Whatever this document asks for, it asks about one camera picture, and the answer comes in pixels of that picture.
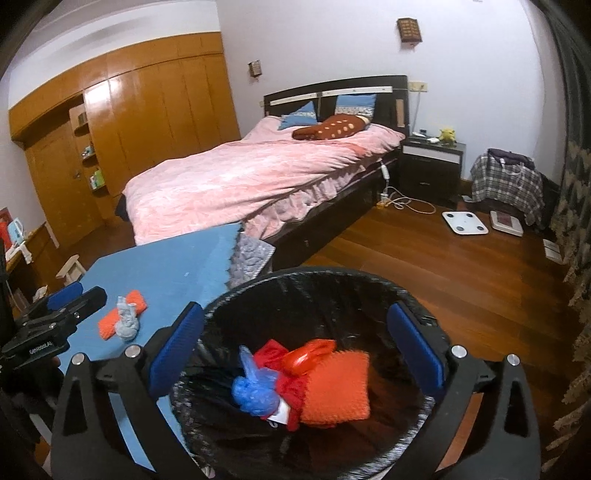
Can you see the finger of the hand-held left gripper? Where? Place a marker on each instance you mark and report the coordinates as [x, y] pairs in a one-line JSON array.
[[90, 302], [64, 295]]

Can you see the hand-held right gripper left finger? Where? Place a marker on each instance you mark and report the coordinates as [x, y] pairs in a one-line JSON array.
[[178, 346]]

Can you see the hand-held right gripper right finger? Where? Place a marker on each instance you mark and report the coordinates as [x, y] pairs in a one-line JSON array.
[[415, 350]]

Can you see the large orange foam net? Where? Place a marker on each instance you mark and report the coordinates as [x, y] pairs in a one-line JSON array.
[[337, 392]]

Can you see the blue plastic bag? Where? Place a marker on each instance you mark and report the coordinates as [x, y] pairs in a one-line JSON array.
[[254, 392]]

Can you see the red cloth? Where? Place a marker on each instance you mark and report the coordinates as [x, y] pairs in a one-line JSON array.
[[270, 357]]

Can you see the black lined trash bin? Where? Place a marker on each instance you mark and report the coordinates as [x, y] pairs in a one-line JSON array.
[[323, 304]]

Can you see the orange plastic bag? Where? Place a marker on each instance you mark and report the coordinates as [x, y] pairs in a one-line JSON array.
[[307, 355]]

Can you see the wooden stool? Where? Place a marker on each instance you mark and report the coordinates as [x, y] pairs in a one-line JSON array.
[[71, 270]]

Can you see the grey sock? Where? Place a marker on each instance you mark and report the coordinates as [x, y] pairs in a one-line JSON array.
[[125, 323]]

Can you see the wooden side desk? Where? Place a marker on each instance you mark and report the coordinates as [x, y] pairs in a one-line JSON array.
[[37, 258]]

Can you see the white cloth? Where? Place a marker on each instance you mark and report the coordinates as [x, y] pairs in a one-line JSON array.
[[21, 254]]

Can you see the blue table mat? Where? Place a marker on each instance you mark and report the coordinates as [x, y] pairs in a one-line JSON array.
[[184, 267]]

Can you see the red gift bag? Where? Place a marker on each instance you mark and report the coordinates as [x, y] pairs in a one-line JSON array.
[[4, 228]]

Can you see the grey quilted cloth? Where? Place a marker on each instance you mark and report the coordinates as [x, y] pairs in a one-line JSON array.
[[251, 258]]

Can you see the white body scale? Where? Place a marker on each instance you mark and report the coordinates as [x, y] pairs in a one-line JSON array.
[[464, 224]]

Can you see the bed with pink quilt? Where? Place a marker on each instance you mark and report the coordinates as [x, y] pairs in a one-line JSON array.
[[318, 230]]

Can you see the white scale with red panel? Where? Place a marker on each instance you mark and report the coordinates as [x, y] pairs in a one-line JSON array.
[[507, 223]]

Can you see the white flat box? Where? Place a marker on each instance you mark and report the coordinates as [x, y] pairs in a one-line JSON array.
[[553, 251]]

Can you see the dark nightstand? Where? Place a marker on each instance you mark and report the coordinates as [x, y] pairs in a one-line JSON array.
[[429, 177]]

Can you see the bed with pink blanket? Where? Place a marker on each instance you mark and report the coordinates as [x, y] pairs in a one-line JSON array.
[[240, 175]]

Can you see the plaid cloth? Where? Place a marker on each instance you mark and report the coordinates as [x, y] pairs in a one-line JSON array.
[[503, 184]]

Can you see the wooden wardrobe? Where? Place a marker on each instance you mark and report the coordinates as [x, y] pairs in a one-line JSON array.
[[161, 115]]

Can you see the yellow plush toy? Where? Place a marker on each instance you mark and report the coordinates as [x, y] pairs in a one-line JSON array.
[[447, 135]]

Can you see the patterned curtain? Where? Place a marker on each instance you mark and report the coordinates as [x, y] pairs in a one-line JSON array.
[[572, 184]]

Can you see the brown dotted cushion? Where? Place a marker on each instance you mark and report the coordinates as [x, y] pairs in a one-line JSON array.
[[332, 128]]

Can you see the blue pillow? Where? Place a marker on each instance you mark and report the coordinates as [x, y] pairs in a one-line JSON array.
[[298, 117], [355, 105]]

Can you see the wall socket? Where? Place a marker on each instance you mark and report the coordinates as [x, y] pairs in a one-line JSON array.
[[417, 86]]

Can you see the brown wall lamp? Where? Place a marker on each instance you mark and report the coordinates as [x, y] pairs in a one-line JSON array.
[[255, 68], [410, 30]]

